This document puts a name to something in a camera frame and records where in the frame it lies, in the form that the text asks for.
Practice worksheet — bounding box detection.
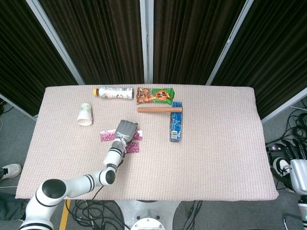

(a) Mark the white sneaker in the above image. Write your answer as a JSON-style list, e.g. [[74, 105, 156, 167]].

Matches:
[[0, 163, 22, 181]]

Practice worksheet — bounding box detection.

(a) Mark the blue carton box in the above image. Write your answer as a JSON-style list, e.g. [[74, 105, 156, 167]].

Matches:
[[169, 102, 183, 143]]

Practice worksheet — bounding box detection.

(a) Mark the pink white candy packet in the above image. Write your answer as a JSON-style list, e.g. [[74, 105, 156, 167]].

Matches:
[[125, 141, 141, 154]]

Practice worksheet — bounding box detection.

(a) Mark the black floor cable bundle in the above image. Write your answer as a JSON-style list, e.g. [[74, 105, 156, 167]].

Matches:
[[66, 198, 125, 230], [265, 99, 307, 144]]

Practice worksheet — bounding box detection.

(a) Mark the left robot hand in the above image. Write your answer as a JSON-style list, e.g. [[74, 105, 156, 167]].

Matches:
[[114, 119, 139, 142]]

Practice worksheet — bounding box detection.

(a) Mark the green orange snack bag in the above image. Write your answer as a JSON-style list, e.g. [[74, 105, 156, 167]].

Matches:
[[136, 87, 175, 105]]

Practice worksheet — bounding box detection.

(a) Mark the dark trouser leg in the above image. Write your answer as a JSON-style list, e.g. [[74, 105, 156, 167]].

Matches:
[[0, 191, 27, 221]]

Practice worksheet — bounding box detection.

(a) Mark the brown wooden rod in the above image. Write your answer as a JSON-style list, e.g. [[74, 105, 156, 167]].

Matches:
[[137, 106, 183, 114]]

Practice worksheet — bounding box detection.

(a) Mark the yellow floor tape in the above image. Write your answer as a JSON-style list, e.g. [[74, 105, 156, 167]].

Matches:
[[59, 199, 71, 230]]

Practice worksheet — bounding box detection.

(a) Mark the white drink bottle yellow cap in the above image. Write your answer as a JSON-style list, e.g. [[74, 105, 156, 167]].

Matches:
[[93, 86, 134, 100]]

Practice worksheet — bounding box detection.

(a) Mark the pinkish woven tablecloth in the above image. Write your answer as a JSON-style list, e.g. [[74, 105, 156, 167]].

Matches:
[[14, 84, 279, 201]]

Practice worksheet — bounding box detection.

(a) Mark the white partition post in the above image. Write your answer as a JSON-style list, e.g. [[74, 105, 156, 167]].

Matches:
[[205, 0, 255, 86], [25, 0, 84, 85], [140, 0, 154, 84]]

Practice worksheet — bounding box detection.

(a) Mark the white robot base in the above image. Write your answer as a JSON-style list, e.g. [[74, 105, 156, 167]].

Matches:
[[115, 200, 183, 230]]

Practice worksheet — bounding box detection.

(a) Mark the white paper cup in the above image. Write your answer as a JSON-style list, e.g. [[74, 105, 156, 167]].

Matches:
[[76, 103, 93, 127]]

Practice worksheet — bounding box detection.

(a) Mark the dark corrugated partition panel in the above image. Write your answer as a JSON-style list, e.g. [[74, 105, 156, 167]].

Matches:
[[211, 0, 307, 119], [0, 0, 79, 115], [39, 0, 144, 85], [153, 0, 247, 85]]

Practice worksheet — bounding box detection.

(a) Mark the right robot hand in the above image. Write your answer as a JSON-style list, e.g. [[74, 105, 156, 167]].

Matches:
[[270, 138, 307, 195]]

